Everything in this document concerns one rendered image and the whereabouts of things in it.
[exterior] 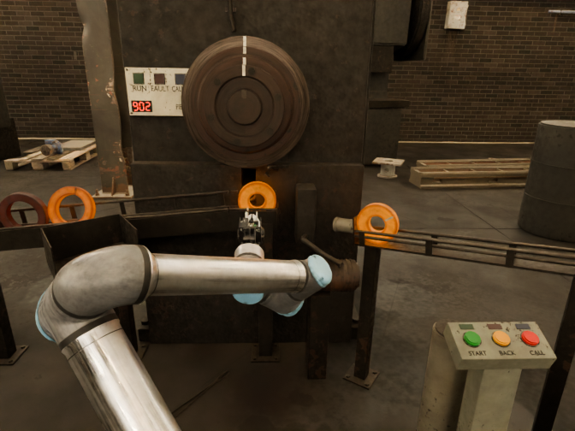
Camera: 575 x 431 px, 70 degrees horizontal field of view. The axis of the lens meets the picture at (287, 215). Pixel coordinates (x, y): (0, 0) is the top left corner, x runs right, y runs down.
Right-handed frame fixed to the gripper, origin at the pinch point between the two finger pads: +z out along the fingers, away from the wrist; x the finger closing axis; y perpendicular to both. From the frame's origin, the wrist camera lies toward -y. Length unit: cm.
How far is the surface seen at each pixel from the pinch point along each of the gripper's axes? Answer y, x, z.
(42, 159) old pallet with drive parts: -177, 281, 349
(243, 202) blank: -8.3, 4.5, 21.4
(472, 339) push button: 2, -57, -52
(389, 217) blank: -1.3, -49.5, 2.5
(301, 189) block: -1.5, -18.6, 20.9
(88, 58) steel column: -31, 161, 279
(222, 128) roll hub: 24.1, 10.8, 20.7
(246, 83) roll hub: 38.5, 1.9, 26.4
